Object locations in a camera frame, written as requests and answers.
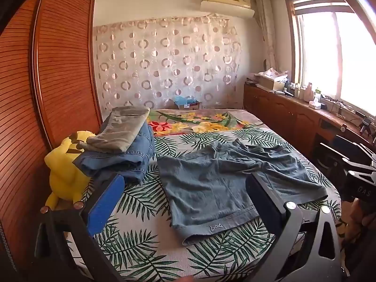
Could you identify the person's right hand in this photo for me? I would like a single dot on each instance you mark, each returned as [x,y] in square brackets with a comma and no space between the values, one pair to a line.
[362,217]

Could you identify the yellow plush toy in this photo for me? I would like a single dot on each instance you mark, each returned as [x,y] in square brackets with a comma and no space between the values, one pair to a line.
[63,170]

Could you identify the box with blue bag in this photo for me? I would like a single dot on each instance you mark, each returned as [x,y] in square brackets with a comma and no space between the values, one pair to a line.
[186,102]

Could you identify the folded grey pants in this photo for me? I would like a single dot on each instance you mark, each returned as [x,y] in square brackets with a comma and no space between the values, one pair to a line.
[123,126]

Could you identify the wooden louvered wardrobe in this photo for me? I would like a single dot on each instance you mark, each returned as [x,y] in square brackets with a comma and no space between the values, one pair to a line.
[58,64]

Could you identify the blue-grey short pants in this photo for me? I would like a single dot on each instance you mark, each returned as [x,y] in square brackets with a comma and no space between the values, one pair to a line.
[211,188]

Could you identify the crumpled papers and bags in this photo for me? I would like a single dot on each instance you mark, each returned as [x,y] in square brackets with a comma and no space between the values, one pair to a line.
[274,72]

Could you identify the wooden sideboard cabinet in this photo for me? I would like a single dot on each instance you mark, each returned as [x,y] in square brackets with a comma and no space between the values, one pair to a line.
[282,111]

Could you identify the floral blanket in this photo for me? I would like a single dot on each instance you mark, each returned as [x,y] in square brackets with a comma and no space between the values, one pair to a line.
[199,123]

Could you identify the patterned window drape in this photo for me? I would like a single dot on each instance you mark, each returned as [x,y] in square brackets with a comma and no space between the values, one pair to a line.
[265,29]

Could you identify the leaf print bedspread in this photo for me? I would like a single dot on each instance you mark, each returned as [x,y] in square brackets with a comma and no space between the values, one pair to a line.
[152,241]

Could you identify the circle pattern sheer curtain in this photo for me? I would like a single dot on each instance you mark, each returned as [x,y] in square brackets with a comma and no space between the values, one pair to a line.
[164,64]

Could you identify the white tissue box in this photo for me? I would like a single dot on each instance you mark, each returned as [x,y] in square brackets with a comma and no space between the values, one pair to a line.
[315,105]

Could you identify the window roller blind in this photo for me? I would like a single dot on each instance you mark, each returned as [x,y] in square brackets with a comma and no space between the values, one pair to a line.
[320,4]

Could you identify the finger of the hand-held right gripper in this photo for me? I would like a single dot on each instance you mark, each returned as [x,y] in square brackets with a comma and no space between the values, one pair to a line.
[361,169]
[349,152]

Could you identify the folded blue denim jeans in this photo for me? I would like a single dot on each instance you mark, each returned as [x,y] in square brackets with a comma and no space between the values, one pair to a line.
[129,158]

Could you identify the small camera on tripod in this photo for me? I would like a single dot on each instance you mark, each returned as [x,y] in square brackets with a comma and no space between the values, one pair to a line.
[365,124]

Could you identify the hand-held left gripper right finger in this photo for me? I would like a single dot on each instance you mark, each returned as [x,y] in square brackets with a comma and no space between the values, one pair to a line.
[264,205]

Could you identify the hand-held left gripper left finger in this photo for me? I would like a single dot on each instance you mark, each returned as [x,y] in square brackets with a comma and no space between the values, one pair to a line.
[102,205]

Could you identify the cardboard box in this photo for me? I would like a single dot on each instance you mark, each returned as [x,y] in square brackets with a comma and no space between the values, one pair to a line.
[270,84]

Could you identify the pale pink bottle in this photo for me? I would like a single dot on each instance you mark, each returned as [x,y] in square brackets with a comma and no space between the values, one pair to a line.
[308,91]

